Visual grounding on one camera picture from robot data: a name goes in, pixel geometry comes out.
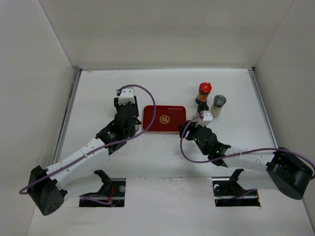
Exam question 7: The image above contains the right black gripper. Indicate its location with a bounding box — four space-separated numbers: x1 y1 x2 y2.
178 120 208 155

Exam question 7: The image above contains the small black-capped bottle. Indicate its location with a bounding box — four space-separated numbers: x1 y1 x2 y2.
196 102 209 116

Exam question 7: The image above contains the grey-capped salt shaker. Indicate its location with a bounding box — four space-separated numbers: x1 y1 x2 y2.
210 95 226 118

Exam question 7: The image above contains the red-capped sauce jar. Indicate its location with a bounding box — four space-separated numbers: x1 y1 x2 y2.
195 82 212 104

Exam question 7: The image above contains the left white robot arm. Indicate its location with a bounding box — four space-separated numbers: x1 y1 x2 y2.
20 95 141 216

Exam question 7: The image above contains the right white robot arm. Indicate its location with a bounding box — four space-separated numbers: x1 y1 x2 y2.
179 120 315 200

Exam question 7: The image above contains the red lacquer tray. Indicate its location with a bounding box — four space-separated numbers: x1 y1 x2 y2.
147 105 187 134

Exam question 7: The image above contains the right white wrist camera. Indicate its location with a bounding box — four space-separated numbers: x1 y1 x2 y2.
199 111 213 126

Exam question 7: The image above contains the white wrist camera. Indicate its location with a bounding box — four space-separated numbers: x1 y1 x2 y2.
199 111 213 126
117 88 135 105

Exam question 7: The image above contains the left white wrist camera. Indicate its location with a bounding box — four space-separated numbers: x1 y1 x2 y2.
117 88 135 105

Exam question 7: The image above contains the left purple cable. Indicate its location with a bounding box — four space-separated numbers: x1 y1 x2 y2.
18 84 157 195

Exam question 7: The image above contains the purple cable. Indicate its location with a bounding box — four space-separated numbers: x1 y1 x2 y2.
180 114 315 173
18 84 157 195

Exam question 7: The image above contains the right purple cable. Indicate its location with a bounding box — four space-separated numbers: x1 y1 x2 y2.
180 114 315 173

